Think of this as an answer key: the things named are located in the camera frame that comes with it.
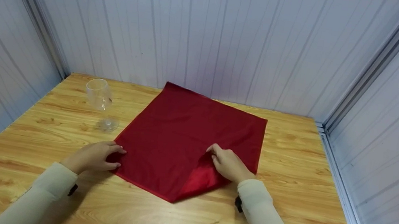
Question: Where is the person's right hand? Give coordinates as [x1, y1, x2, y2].
[202, 142, 260, 187]

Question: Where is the red cloth napkin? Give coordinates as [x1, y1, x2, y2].
[102, 74, 271, 215]

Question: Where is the person's left hand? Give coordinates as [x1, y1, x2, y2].
[59, 134, 128, 181]

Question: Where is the person's left forearm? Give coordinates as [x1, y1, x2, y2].
[0, 154, 80, 224]

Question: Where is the clear wine glass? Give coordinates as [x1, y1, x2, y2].
[80, 77, 126, 133]

